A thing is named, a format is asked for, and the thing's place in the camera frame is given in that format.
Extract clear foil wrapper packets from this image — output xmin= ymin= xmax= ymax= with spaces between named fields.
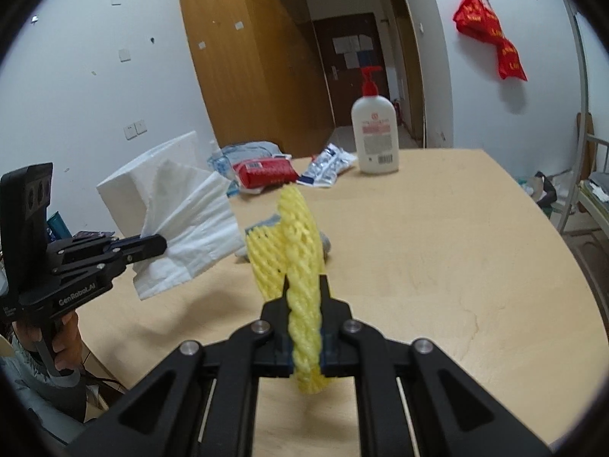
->
xmin=296 ymin=143 xmax=357 ymax=187

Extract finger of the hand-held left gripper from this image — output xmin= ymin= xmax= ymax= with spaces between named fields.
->
xmin=46 ymin=233 xmax=168 ymax=262
xmin=54 ymin=246 xmax=168 ymax=279

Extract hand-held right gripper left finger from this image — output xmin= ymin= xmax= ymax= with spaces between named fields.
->
xmin=67 ymin=273 xmax=292 ymax=457

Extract blue face mask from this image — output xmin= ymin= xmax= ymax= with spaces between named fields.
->
xmin=245 ymin=214 xmax=281 ymax=239

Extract small clear sanitizer bottle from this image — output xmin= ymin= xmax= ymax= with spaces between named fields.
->
xmin=207 ymin=139 xmax=239 ymax=198

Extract person's left hand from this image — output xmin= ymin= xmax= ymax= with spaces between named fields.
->
xmin=16 ymin=312 xmax=84 ymax=377

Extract white red pump lotion bottle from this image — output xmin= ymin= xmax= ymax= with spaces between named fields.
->
xmin=351 ymin=66 xmax=400 ymax=174

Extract pale blue plastic bag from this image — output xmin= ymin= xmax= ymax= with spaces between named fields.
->
xmin=221 ymin=140 xmax=286 ymax=167

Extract black plastic bag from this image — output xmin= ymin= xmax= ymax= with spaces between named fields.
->
xmin=516 ymin=171 xmax=572 ymax=210

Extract brown cardboard sheet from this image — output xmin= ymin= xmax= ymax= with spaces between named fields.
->
xmin=576 ymin=112 xmax=595 ymax=172

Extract red hanging bag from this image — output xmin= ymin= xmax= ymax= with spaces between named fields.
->
xmin=452 ymin=0 xmax=528 ymax=81

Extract white paper tissue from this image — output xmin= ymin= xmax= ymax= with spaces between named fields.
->
xmin=133 ymin=159 xmax=246 ymax=300

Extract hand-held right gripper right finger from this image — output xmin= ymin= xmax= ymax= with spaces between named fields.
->
xmin=320 ymin=273 xmax=555 ymax=457

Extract grey folded cloth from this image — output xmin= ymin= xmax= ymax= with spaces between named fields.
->
xmin=587 ymin=171 xmax=609 ymax=201

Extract dark brown door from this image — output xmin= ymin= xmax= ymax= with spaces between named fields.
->
xmin=311 ymin=12 xmax=388 ymax=127

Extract red tissue packet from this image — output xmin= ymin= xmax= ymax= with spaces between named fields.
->
xmin=232 ymin=155 xmax=300 ymax=194

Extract wooden wardrobe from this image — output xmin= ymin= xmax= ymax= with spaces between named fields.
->
xmin=175 ymin=0 xmax=334 ymax=158

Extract yellow foam fruit net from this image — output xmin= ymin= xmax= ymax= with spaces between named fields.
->
xmin=245 ymin=185 xmax=327 ymax=395

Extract wooden side door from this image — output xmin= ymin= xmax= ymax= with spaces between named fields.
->
xmin=390 ymin=0 xmax=425 ymax=146

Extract person's left forearm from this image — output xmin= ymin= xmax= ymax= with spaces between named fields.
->
xmin=0 ymin=338 xmax=89 ymax=439

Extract grey metal bunk bed frame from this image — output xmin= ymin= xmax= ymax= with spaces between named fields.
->
xmin=556 ymin=0 xmax=609 ymax=235

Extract white foam box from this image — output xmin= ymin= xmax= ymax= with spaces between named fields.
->
xmin=96 ymin=131 xmax=199 ymax=238

